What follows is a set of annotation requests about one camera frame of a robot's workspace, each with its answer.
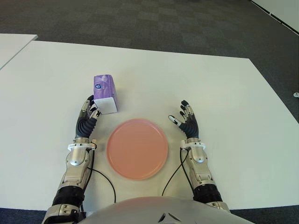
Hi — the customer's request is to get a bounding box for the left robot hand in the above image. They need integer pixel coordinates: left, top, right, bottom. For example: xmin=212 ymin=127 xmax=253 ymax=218
xmin=75 ymin=94 xmax=103 ymax=140

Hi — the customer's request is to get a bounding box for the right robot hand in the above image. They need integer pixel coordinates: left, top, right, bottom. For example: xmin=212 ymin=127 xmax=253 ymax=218
xmin=167 ymin=99 xmax=201 ymax=140

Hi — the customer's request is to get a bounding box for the purple tissue paper pack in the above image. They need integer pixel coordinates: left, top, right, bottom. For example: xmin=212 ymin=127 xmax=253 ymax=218
xmin=93 ymin=74 xmax=119 ymax=115

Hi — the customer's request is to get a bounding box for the pink round plate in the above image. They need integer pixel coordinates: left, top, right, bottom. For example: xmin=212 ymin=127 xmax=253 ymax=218
xmin=106 ymin=118 xmax=169 ymax=180

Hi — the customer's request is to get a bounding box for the silver robot torso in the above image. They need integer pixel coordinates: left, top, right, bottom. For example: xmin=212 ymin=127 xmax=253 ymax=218
xmin=81 ymin=196 xmax=255 ymax=224

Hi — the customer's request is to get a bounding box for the white side table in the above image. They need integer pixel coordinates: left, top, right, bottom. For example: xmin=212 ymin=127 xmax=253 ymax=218
xmin=0 ymin=34 xmax=38 ymax=70

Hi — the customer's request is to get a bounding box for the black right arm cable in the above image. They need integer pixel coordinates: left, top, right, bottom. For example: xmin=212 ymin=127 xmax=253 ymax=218
xmin=161 ymin=147 xmax=196 ymax=199

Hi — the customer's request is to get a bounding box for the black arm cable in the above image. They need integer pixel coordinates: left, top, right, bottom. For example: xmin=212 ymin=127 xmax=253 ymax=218
xmin=161 ymin=147 xmax=196 ymax=199
xmin=87 ymin=149 xmax=117 ymax=203

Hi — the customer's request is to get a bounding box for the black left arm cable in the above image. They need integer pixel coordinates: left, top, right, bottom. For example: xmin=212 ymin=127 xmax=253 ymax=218
xmin=87 ymin=149 xmax=117 ymax=203

